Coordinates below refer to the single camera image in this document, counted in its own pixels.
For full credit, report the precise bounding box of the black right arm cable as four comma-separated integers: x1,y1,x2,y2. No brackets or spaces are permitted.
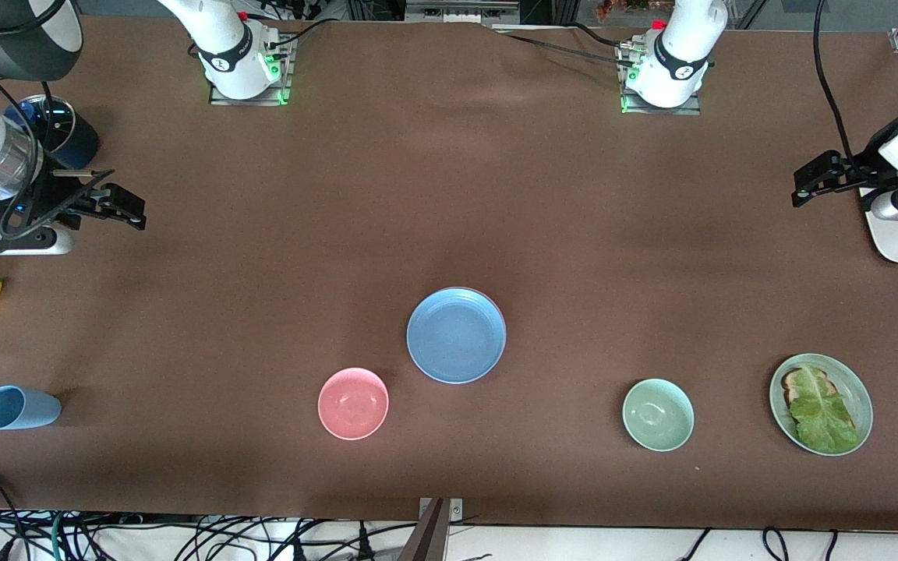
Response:
0,43,60,242

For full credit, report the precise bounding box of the brown table cover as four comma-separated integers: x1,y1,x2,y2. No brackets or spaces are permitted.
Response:
0,14,898,532

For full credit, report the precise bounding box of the green floor cable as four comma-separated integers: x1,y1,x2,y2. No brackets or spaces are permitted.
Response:
49,510,69,561

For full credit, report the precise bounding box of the green plate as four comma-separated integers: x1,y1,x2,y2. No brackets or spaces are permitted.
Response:
769,353,875,457

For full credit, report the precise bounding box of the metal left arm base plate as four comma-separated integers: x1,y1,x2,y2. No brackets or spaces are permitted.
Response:
619,43,704,117

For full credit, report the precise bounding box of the dark blue saucepan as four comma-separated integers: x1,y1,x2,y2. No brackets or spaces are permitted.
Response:
3,95,101,172

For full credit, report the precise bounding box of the aluminium frame bar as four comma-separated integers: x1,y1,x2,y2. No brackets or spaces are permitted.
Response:
405,0,521,25

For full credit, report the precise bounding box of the black left base cable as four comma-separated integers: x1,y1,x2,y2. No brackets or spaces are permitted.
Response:
488,22,638,68

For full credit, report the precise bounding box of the black right base cable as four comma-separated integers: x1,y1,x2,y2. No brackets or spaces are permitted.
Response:
265,16,341,51

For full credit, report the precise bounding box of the blue cup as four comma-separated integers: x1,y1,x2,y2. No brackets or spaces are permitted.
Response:
0,385,62,432

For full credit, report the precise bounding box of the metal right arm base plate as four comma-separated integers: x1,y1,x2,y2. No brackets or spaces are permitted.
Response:
208,35,295,107

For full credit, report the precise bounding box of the black base cable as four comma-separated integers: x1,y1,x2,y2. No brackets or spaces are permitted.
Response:
265,16,341,51
488,22,638,68

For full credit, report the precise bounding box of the pink bowl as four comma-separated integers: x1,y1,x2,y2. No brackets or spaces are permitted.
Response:
317,367,391,442

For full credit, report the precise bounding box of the glass saucepan lid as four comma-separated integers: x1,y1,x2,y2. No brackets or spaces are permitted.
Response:
12,95,76,159

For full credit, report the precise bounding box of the green bowl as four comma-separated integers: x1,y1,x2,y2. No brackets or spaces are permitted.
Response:
622,378,695,453

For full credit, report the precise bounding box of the blue plate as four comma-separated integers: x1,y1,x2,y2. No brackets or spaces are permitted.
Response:
406,288,507,386

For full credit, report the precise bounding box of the green lettuce leaf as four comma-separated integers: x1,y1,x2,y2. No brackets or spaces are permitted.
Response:
787,365,862,455

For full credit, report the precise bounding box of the toasted bread slice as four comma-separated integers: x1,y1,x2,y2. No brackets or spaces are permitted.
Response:
781,368,836,406

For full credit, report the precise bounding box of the metal bracket with pole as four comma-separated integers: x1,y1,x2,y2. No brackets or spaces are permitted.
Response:
396,497,465,561

